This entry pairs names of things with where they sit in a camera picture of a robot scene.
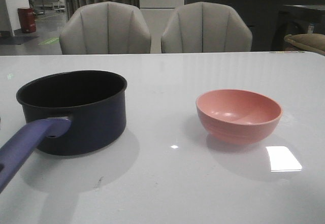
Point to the pink plastic bowl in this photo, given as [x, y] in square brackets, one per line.
[238, 117]

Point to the right grey upholstered chair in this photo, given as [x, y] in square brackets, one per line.
[204, 27]

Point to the grey upholstered chair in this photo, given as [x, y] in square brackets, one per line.
[204, 27]
[106, 28]

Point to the left grey upholstered chair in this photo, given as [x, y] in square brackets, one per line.
[106, 28]

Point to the white drawer cabinet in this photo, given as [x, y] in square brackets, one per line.
[156, 14]

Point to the dark grey counter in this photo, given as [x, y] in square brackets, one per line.
[263, 19]

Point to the dark side table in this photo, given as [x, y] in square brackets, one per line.
[297, 19]

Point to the dark floor mat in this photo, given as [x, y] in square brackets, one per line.
[17, 40]

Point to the red trash bin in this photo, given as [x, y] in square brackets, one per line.
[27, 20]

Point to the beige cushion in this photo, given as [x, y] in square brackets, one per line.
[306, 42]

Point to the dark blue saucepan purple handle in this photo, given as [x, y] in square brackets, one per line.
[67, 114]

